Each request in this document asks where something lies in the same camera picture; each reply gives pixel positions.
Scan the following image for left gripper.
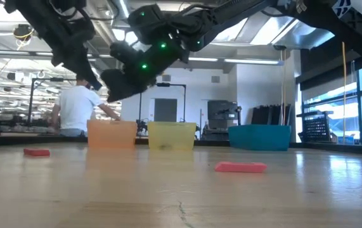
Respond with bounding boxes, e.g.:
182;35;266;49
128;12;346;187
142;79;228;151
4;0;103;91

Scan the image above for black leaning panels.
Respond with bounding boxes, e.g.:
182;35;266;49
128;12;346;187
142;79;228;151
251;104;292;126

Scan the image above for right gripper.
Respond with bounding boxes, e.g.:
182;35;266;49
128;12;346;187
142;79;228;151
100;34;190;103

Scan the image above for ceiling light strip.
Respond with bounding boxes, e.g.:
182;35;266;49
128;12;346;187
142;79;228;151
188;56;281;66

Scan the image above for grey door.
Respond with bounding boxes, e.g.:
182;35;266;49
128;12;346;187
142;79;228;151
153;98;178;123

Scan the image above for teal plastic bin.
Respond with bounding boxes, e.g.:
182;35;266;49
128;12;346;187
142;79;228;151
228;124;292;152

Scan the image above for beige hanging cord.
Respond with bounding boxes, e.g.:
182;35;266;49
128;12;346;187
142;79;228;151
280;49;288;143

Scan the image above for black cabinet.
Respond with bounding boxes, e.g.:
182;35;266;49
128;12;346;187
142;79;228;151
201;99;242;141

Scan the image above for black aluminium table frame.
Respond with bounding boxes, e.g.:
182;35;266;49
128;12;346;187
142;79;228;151
0;134;362;156

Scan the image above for pink eraser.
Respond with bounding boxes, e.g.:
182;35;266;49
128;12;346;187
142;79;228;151
214;161;268;174

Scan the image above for black perforated crate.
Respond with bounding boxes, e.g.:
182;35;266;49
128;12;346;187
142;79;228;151
297;110;335;143

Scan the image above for black rig frame with camera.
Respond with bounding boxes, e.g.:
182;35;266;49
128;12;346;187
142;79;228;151
138;82;187;126

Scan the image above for orange translucent bin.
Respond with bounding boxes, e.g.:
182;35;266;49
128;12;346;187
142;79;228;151
86;119;138;149

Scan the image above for yellow translucent bin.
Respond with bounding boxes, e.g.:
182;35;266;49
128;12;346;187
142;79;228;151
147;121;197;151

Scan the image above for red eraser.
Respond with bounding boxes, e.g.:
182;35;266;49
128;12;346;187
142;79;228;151
23;148;51;157

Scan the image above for person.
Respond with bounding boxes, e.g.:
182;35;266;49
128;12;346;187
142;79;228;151
51;74;122;138

